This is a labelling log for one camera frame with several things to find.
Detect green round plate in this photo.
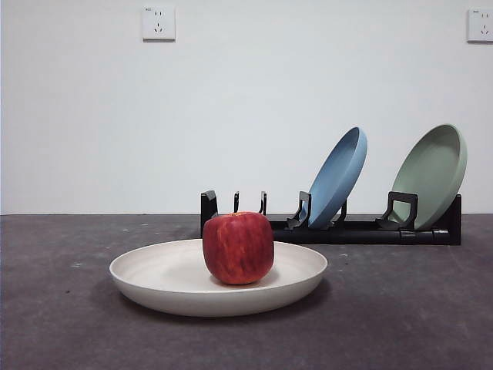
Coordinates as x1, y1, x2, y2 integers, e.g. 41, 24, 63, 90
391, 123, 468, 230

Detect black plate rack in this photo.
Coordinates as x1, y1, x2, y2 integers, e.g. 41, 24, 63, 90
200, 189, 462, 247

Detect white wall socket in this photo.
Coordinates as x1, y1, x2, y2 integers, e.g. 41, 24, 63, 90
142, 5, 177, 42
466, 8, 493, 43

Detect red apple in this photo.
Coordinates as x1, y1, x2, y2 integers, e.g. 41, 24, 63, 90
202, 210, 275, 286

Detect blue round plate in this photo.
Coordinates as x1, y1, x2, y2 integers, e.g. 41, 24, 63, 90
307, 126, 368, 229

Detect pale yellow round plate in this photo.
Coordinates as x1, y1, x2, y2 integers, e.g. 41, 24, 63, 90
109, 237, 329, 318

